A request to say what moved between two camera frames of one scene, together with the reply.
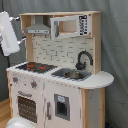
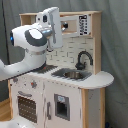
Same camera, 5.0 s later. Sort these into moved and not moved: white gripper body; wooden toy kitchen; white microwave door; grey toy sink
Moved: white gripper body
Not moved: white microwave door; wooden toy kitchen; grey toy sink
